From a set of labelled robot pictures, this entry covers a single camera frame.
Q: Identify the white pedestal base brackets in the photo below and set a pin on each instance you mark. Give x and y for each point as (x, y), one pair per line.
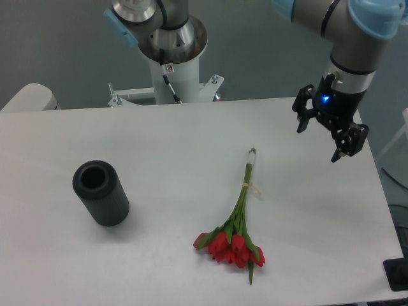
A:
(207, 92)

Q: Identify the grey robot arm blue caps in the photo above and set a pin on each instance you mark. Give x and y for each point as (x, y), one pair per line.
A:
(359, 30)

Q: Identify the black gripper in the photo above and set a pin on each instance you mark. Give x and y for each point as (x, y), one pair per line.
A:
(333, 109)

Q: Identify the white chair backrest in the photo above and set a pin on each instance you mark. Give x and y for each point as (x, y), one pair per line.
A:
(32, 98)

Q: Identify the black ribbed cylindrical vase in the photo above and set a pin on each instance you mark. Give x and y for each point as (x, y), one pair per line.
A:
(97, 185)

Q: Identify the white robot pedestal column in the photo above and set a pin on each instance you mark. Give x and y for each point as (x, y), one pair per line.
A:
(174, 55)

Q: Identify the red tulip bouquet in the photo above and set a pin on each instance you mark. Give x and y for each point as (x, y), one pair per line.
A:
(231, 241)

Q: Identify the white frame at right edge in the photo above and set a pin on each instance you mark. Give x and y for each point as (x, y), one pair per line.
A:
(402, 132)

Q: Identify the black device at table corner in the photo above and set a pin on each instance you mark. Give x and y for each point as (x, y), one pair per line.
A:
(396, 273)

